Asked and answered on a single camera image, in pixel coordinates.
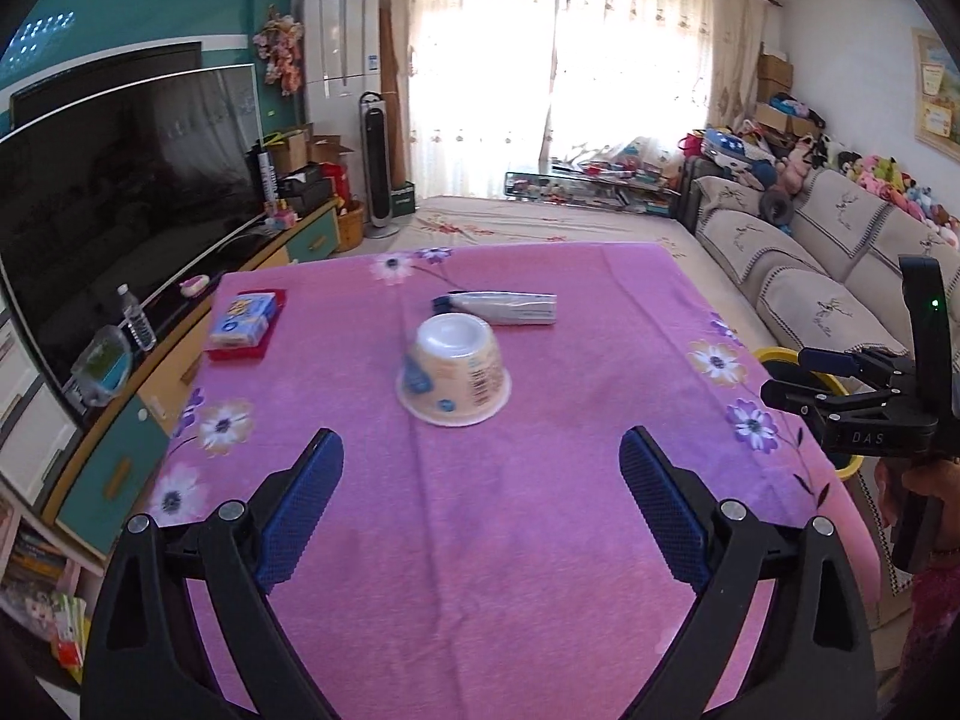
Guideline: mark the white yogurt cup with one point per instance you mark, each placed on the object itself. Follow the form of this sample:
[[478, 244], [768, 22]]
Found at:
[[450, 367]]

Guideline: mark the white standing air conditioner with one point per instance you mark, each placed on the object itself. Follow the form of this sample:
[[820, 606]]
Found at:
[[337, 37]]

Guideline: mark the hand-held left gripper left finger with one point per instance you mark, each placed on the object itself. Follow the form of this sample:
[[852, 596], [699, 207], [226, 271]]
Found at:
[[300, 517]]

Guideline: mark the pile of plush toys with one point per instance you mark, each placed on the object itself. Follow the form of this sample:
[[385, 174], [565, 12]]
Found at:
[[885, 172]]

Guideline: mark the large black television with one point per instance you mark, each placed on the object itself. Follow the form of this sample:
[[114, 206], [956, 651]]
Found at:
[[112, 202]]

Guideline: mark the pile of books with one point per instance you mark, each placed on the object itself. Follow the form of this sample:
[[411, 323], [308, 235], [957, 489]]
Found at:
[[37, 585]]

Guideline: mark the small black box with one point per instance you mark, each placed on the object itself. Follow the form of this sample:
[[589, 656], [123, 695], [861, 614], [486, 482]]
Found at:
[[403, 197]]

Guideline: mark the artificial flower bunch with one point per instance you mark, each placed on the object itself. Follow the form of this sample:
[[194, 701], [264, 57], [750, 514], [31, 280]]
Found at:
[[279, 52]]

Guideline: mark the pink floral tablecloth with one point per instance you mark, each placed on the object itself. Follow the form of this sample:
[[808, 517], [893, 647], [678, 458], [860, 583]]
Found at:
[[525, 502]]

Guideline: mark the grey neck pillow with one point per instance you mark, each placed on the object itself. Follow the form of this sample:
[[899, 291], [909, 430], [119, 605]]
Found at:
[[776, 205]]

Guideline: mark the blue tissue packet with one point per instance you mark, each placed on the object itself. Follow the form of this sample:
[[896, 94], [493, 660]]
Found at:
[[240, 319]]

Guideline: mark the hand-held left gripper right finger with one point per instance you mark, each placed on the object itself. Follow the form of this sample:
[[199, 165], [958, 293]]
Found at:
[[664, 517]]

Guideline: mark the teal and wood television cabinet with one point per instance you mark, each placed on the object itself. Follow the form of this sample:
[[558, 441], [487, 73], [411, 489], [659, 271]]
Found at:
[[105, 480]]

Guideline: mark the clear plastic bag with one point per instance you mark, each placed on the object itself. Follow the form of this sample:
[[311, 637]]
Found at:
[[101, 371]]

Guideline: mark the person's right forearm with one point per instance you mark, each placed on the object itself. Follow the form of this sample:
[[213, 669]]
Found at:
[[937, 615]]

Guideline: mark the beige sofa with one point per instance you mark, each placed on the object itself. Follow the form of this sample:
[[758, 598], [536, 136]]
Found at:
[[810, 300]]

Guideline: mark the black and white tower fan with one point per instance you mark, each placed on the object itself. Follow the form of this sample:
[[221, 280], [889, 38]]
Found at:
[[376, 165]]

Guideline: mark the sheer beige curtain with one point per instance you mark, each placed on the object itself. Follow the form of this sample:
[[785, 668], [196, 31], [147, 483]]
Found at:
[[480, 90]]

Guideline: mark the wicker basket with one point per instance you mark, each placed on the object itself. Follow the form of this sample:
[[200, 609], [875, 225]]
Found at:
[[350, 225]]

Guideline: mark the small pink dish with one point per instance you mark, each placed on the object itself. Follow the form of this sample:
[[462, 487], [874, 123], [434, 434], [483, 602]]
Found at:
[[193, 286]]

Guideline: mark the framed wall picture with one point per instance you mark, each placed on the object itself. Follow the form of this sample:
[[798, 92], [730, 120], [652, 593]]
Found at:
[[937, 90]]

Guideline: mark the tall brown cardboard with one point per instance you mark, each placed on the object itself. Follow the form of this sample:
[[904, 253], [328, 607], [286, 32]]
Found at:
[[391, 90]]

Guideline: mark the person's right hand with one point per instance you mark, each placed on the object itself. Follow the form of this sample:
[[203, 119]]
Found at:
[[934, 481]]

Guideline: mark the red flat box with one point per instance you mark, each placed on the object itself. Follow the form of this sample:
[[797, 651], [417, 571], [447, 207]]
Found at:
[[240, 355]]

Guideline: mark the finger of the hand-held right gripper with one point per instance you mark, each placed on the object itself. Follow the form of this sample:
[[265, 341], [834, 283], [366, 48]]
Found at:
[[787, 392], [825, 361]]

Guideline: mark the black upright box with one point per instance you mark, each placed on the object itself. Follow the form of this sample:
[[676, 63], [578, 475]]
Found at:
[[266, 180]]

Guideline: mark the white drawer cabinet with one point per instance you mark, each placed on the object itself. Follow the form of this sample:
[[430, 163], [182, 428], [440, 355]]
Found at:
[[34, 427]]

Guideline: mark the cluttered glass coffee table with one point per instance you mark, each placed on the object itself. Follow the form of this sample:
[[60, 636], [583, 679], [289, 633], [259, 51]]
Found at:
[[525, 184]]

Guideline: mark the squeezed toothpaste tube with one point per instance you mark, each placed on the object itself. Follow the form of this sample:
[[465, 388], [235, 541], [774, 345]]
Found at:
[[510, 307]]

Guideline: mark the open cardboard box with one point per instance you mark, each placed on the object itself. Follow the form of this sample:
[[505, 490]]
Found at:
[[289, 150], [330, 150]]

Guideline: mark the clear water bottle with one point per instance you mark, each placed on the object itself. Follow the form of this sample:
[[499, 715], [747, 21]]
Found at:
[[137, 322]]

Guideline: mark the stack of cardboard boxes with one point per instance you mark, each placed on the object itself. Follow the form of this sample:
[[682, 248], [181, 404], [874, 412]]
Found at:
[[776, 82]]

